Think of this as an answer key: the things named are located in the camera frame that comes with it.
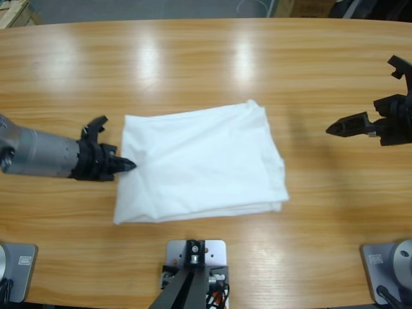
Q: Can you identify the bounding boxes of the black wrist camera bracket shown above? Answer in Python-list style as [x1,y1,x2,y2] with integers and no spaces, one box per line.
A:
[79,115,109,144]
[387,55,412,97]

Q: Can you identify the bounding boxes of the black clamp block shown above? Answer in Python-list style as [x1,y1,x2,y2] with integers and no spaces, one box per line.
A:
[160,264,230,292]

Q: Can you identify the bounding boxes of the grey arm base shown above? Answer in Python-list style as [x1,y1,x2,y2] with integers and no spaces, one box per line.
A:
[359,238,412,306]
[0,243,39,303]

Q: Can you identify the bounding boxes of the orange cable bundle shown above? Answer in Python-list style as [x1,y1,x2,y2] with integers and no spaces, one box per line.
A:
[205,285,231,309]

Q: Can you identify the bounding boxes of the cardboard boxes stack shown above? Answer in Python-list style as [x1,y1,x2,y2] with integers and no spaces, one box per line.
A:
[0,0,42,30]

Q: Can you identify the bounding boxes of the yellow box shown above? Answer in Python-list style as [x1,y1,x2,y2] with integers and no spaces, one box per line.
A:
[276,0,295,17]

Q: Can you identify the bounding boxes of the white mount plate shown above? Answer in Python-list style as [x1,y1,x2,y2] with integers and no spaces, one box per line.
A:
[165,239,228,268]

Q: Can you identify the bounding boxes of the white t-shirt with small print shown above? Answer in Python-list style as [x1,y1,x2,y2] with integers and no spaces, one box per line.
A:
[112,99,290,226]

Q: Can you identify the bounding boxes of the grey metal frame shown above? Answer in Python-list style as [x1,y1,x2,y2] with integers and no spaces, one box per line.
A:
[334,0,412,23]

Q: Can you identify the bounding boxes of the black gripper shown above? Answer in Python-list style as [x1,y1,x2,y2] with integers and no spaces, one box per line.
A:
[325,95,412,147]
[71,138,138,183]

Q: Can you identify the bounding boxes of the black base cable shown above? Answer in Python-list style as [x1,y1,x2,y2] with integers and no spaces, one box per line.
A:
[376,285,405,309]
[0,278,14,303]

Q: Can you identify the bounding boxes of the white cable loop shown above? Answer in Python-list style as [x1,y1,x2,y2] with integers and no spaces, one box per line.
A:
[236,0,270,17]

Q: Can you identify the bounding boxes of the brown cardboard box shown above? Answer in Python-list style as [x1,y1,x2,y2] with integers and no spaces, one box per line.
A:
[291,0,335,17]

